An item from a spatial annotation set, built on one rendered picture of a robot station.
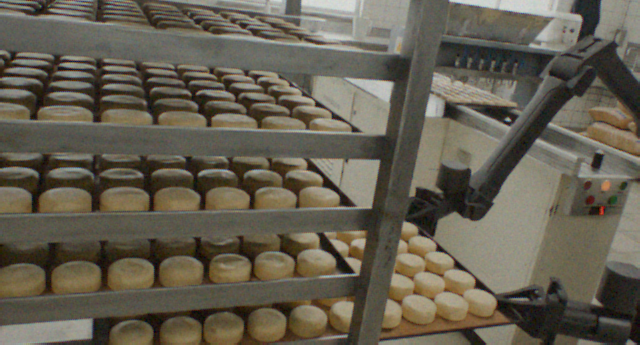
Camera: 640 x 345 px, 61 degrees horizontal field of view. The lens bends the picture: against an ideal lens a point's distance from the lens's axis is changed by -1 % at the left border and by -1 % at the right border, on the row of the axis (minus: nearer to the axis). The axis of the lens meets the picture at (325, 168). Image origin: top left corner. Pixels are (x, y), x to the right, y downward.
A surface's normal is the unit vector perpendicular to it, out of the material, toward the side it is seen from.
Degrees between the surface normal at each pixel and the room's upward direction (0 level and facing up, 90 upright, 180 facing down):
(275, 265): 0
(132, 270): 0
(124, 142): 90
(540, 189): 90
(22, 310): 90
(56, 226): 90
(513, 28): 115
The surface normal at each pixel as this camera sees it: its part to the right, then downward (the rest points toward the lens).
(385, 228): 0.36, 0.35
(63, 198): 0.15, -0.94
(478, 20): 0.24, 0.71
